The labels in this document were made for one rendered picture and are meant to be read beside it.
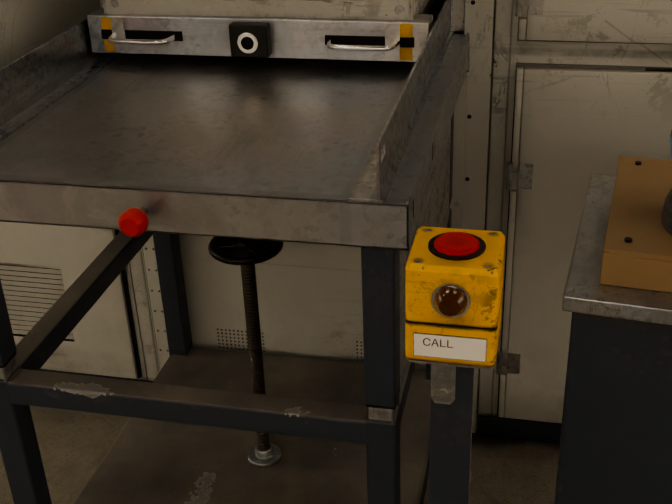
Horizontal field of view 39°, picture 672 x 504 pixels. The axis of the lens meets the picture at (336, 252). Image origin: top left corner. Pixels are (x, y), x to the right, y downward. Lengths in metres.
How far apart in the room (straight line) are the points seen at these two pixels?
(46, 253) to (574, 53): 1.13
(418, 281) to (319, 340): 1.18
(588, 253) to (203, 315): 1.07
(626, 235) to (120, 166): 0.60
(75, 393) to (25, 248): 0.80
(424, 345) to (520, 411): 1.16
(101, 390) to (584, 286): 0.65
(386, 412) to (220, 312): 0.86
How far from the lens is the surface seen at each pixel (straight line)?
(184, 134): 1.28
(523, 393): 1.97
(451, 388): 0.90
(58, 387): 1.37
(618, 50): 1.68
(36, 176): 1.20
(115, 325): 2.12
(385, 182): 1.08
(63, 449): 2.13
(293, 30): 1.49
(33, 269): 2.14
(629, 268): 1.09
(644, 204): 1.20
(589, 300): 1.08
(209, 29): 1.53
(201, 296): 2.02
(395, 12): 1.46
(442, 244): 0.83
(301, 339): 2.00
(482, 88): 1.70
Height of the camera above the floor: 1.29
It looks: 28 degrees down
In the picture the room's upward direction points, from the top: 2 degrees counter-clockwise
